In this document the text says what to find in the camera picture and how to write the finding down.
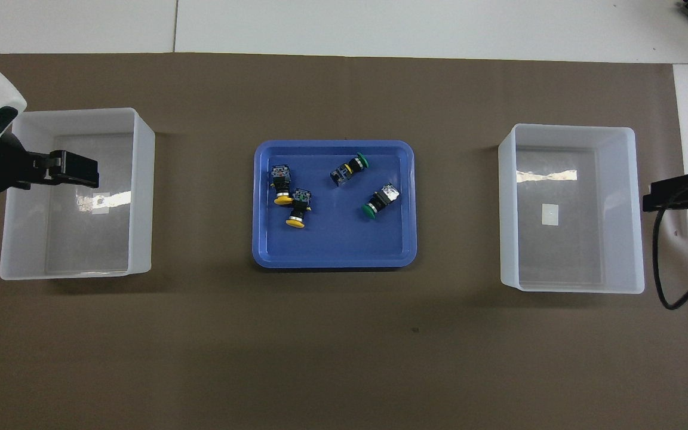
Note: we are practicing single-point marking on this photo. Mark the yellow push button switch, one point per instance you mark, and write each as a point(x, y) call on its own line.
point(301, 200)
point(281, 176)

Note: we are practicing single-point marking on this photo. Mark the green push button switch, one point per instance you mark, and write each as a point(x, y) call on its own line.
point(344, 172)
point(383, 199)

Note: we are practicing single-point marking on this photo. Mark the small white label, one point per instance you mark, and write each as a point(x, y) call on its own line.
point(101, 207)
point(550, 214)

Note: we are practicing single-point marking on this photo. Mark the translucent white plastic box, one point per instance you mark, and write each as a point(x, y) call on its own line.
point(81, 251)
point(571, 263)

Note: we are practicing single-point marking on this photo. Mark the blue plastic tray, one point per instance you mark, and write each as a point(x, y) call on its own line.
point(332, 245)

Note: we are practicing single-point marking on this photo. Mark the brown paper table mat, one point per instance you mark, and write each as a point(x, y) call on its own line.
point(344, 358)

